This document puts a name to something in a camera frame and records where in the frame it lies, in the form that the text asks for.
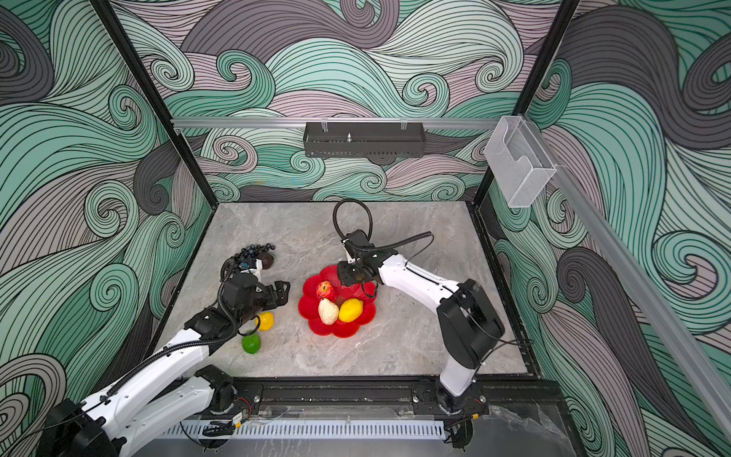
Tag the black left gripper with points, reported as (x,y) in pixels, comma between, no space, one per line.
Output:
(282,294)

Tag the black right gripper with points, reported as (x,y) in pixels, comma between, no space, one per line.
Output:
(344,275)

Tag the red flower-shaped fruit bowl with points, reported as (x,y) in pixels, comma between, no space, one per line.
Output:
(308,304)

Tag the large yellow lemon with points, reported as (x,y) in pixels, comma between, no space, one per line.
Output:
(351,310)

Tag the red apple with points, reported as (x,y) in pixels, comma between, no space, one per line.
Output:
(325,291)

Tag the green lime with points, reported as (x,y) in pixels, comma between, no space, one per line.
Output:
(251,343)

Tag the beige garlic bulb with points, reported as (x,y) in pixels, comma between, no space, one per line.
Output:
(328,312)

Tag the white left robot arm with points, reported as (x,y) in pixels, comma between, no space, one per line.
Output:
(167,387)

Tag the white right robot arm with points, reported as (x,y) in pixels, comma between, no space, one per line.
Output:
(470,326)

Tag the small yellow lemon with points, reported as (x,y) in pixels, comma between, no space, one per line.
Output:
(266,321)

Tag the black grape bunch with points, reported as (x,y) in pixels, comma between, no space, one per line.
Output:
(247,258)

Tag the black perforated wall tray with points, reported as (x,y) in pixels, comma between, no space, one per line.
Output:
(350,140)

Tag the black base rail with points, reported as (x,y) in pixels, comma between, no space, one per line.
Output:
(420,394)

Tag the black frame post right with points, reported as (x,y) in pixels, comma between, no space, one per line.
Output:
(544,50)

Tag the black frame post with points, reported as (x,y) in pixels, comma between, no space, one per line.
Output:
(123,44)
(544,50)

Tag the aluminium rail back wall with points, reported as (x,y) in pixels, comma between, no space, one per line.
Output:
(262,122)

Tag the aluminium rail wall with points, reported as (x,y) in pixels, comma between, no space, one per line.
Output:
(585,194)
(262,122)

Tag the white slotted cable duct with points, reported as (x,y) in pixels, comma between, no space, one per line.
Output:
(380,429)

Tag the clear plastic wall bin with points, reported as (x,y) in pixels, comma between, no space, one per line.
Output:
(519,158)

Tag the black frame post left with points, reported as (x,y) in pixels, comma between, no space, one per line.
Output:
(123,44)

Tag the aluminium rail right wall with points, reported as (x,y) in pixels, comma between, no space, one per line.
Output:
(585,194)

